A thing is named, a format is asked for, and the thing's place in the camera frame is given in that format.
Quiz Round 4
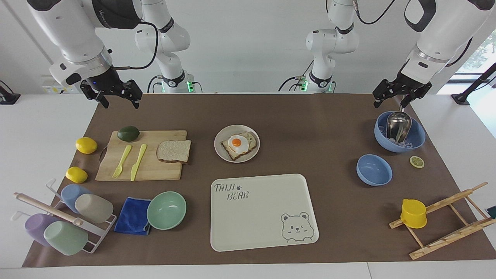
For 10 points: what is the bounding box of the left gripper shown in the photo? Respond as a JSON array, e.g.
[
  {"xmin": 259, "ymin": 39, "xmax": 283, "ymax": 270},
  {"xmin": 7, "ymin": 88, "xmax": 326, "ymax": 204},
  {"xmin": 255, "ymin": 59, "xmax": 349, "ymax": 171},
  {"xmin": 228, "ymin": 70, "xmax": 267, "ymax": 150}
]
[{"xmin": 372, "ymin": 71, "xmax": 433, "ymax": 109}]

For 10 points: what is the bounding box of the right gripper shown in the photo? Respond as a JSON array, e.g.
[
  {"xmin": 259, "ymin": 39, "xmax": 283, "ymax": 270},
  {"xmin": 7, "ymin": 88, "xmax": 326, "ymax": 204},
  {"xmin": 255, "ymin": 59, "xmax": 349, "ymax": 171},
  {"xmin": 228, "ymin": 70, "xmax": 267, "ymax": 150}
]
[{"xmin": 80, "ymin": 67, "xmax": 143, "ymax": 109}]

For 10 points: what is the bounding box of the round beige plate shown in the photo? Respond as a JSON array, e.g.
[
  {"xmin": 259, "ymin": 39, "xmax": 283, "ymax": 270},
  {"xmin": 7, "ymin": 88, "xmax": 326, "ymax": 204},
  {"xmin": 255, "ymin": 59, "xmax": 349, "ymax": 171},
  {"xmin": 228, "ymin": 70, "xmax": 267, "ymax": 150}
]
[{"xmin": 214, "ymin": 124, "xmax": 260, "ymax": 163}]

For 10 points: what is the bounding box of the metal scoop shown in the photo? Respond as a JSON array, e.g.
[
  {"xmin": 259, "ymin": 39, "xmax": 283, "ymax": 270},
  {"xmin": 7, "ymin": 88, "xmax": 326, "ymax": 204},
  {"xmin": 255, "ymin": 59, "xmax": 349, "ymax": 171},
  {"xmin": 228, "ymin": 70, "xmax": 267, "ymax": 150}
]
[{"xmin": 386, "ymin": 111, "xmax": 412, "ymax": 144}]

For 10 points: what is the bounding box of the dark green avocado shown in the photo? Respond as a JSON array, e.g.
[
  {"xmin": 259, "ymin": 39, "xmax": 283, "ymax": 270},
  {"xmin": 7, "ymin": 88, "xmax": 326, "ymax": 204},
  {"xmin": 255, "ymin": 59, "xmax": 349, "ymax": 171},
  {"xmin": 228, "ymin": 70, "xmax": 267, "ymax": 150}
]
[{"xmin": 117, "ymin": 126, "xmax": 140, "ymax": 142}]

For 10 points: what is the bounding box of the large blue bowl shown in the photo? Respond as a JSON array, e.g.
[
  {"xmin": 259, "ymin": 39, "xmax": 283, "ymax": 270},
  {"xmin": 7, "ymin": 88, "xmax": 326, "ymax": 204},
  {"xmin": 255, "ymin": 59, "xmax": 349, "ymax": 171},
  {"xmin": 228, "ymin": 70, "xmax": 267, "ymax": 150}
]
[{"xmin": 374, "ymin": 111, "xmax": 426, "ymax": 153}]

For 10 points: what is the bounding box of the yellow lemon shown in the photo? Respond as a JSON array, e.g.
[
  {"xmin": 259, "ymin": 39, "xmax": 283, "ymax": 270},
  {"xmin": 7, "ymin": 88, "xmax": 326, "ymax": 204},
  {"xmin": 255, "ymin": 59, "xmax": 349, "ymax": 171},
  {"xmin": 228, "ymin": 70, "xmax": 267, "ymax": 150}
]
[
  {"xmin": 75, "ymin": 137, "xmax": 98, "ymax": 155},
  {"xmin": 65, "ymin": 167, "xmax": 88, "ymax": 184}
]

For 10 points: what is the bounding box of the yellow-green plastic fork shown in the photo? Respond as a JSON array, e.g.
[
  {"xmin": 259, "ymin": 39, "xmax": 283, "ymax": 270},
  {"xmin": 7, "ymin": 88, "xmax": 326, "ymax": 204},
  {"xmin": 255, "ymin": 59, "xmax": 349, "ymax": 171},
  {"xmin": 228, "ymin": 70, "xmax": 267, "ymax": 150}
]
[{"xmin": 112, "ymin": 145, "xmax": 133, "ymax": 179}]

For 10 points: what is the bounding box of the black stand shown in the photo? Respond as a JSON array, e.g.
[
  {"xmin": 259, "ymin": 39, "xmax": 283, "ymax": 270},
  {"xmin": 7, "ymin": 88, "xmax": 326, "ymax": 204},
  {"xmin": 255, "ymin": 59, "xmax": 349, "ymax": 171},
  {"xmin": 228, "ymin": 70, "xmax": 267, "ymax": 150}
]
[
  {"xmin": 451, "ymin": 63, "xmax": 496, "ymax": 105},
  {"xmin": 0, "ymin": 81, "xmax": 21, "ymax": 105}
]

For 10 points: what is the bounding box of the yellow-green plastic knife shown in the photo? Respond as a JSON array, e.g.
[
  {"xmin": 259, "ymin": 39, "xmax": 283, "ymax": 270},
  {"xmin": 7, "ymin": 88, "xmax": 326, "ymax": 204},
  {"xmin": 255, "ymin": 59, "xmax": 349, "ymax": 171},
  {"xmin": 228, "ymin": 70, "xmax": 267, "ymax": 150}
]
[{"xmin": 130, "ymin": 144, "xmax": 148, "ymax": 182}]

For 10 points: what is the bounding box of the small blue bowl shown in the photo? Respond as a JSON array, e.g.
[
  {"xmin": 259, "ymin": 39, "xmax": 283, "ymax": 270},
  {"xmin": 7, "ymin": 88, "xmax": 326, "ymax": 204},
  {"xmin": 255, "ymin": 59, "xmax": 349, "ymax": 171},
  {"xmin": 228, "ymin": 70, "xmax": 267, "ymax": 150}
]
[{"xmin": 356, "ymin": 154, "xmax": 393, "ymax": 187}]

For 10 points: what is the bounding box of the plain bread slice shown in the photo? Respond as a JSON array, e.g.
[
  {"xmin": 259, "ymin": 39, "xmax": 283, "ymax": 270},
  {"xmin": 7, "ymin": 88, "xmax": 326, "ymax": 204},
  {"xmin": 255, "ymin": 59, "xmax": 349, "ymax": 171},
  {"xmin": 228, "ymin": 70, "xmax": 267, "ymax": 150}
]
[{"xmin": 156, "ymin": 140, "xmax": 192, "ymax": 164}]

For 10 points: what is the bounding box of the wooden cutting board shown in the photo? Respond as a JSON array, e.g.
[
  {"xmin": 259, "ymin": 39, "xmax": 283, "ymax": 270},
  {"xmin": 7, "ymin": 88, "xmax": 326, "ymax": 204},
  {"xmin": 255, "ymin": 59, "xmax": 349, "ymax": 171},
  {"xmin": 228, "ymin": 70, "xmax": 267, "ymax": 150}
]
[{"xmin": 95, "ymin": 130, "xmax": 188, "ymax": 182}]

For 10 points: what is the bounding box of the blue cup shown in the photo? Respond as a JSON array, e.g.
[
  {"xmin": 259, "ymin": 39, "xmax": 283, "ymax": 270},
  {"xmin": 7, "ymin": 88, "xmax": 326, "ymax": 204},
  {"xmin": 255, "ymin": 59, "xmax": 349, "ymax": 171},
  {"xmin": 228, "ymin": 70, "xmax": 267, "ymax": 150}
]
[{"xmin": 60, "ymin": 184, "xmax": 93, "ymax": 214}]

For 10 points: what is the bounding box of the beige cup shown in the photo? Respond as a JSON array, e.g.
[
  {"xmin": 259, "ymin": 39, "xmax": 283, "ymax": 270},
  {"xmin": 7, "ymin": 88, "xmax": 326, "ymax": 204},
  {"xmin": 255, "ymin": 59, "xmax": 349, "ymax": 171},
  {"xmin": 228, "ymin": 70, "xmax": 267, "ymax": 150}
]
[{"xmin": 74, "ymin": 193, "xmax": 114, "ymax": 224}]

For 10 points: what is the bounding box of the yellow cup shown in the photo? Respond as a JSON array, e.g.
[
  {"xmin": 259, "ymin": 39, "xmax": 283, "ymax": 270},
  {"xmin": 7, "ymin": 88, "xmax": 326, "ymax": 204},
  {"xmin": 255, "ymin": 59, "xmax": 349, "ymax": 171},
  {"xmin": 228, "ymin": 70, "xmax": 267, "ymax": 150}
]
[{"xmin": 400, "ymin": 198, "xmax": 428, "ymax": 229}]

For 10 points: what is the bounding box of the blue cloth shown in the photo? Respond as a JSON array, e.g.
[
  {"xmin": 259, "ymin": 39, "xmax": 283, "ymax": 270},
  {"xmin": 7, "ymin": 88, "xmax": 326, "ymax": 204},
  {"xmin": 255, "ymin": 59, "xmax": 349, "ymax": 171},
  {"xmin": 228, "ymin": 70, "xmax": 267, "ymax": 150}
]
[{"xmin": 114, "ymin": 197, "xmax": 152, "ymax": 236}]

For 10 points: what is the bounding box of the green bowl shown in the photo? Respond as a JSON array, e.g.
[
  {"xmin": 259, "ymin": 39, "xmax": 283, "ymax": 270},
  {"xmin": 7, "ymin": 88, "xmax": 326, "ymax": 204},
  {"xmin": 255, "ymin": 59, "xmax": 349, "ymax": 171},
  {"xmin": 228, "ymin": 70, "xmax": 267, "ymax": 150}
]
[{"xmin": 146, "ymin": 191, "xmax": 187, "ymax": 231}]

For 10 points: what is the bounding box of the fried egg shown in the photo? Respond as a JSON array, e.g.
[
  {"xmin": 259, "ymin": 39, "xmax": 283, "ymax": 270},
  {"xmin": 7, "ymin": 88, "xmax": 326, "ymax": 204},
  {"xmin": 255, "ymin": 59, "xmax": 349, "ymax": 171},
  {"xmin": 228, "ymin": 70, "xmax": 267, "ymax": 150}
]
[{"xmin": 227, "ymin": 134, "xmax": 250, "ymax": 154}]

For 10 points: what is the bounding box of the toasted bread slice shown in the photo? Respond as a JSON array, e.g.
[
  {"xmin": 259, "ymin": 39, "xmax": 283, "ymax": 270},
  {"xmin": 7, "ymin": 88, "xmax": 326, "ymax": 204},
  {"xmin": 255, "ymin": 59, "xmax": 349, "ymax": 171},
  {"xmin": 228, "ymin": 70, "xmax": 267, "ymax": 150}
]
[{"xmin": 220, "ymin": 131, "xmax": 258, "ymax": 161}]

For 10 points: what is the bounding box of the wooden rack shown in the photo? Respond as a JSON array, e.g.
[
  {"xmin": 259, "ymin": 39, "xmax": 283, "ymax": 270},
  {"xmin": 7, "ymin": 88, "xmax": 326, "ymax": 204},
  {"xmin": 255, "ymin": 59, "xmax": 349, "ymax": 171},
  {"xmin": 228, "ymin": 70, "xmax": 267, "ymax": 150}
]
[{"xmin": 389, "ymin": 181, "xmax": 496, "ymax": 260}]

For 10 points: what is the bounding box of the green cup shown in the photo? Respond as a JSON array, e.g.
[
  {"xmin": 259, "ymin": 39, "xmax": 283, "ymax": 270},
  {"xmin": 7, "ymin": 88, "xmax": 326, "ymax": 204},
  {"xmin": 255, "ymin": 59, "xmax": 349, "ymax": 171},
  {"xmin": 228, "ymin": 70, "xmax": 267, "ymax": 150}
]
[{"xmin": 43, "ymin": 220, "xmax": 89, "ymax": 256}]

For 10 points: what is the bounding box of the purple cup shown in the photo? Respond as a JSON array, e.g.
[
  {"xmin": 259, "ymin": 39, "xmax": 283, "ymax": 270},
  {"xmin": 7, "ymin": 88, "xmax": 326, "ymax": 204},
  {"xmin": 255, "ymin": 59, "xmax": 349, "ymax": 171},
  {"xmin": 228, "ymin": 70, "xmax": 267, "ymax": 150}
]
[{"xmin": 24, "ymin": 213, "xmax": 59, "ymax": 247}]

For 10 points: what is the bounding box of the cream tray with bear print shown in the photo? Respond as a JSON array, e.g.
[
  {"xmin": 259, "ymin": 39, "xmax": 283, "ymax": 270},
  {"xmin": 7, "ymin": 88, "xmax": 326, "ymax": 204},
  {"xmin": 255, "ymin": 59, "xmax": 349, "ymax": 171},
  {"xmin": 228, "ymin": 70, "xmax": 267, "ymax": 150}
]
[{"xmin": 210, "ymin": 173, "xmax": 320, "ymax": 253}]

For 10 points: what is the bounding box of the black cable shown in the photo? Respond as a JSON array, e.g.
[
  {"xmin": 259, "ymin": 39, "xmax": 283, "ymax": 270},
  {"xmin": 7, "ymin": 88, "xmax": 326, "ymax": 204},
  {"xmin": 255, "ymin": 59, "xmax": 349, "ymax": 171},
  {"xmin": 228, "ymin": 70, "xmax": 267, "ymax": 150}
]
[
  {"xmin": 278, "ymin": 76, "xmax": 307, "ymax": 93},
  {"xmin": 113, "ymin": 21, "xmax": 160, "ymax": 71},
  {"xmin": 147, "ymin": 75, "xmax": 164, "ymax": 93},
  {"xmin": 353, "ymin": 0, "xmax": 396, "ymax": 25}
]

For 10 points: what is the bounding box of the white wall socket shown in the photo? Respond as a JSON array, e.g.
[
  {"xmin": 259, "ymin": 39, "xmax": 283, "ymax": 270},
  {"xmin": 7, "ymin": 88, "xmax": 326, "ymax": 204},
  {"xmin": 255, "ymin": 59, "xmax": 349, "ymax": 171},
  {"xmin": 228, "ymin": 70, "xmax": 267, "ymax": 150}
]
[{"xmin": 41, "ymin": 75, "xmax": 80, "ymax": 95}]

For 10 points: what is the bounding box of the white wire cup rack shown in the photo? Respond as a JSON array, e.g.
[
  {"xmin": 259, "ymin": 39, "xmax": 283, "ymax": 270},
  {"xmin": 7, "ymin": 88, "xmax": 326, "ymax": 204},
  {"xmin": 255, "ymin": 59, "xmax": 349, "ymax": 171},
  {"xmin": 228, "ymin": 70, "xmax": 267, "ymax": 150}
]
[{"xmin": 10, "ymin": 179, "xmax": 117, "ymax": 254}]

